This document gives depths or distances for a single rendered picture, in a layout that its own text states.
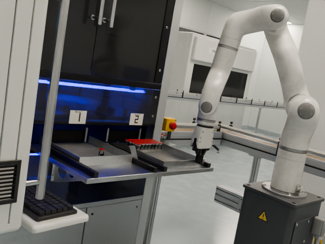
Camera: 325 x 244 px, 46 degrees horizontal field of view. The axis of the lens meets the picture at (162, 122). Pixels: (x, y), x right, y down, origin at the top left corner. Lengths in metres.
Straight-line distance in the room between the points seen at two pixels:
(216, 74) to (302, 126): 0.41
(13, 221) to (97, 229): 0.96
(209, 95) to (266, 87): 9.33
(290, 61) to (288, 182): 0.50
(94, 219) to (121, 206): 0.17
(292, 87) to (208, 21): 7.60
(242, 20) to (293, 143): 0.55
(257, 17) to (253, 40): 9.07
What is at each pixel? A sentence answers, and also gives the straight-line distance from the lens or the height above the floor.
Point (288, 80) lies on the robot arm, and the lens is 1.69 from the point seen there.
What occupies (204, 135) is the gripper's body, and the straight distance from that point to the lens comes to 1.71.
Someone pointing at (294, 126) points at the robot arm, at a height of 1.15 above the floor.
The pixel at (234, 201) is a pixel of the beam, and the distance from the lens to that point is 2.71.
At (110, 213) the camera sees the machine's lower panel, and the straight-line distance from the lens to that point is 2.05.
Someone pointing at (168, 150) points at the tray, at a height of 0.89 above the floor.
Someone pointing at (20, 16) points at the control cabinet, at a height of 1.36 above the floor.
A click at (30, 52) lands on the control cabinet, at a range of 1.02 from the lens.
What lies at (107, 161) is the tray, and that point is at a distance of 1.58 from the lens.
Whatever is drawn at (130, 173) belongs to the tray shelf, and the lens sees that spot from 1.51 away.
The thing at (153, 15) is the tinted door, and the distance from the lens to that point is 1.97.
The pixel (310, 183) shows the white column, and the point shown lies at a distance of 3.08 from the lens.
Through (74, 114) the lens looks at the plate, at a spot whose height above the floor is 1.03.
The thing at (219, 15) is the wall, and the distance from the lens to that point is 9.55.
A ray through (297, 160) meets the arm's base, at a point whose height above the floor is 1.01.
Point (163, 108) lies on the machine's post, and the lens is 2.07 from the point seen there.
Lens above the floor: 1.30
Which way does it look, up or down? 8 degrees down
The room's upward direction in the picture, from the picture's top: 10 degrees clockwise
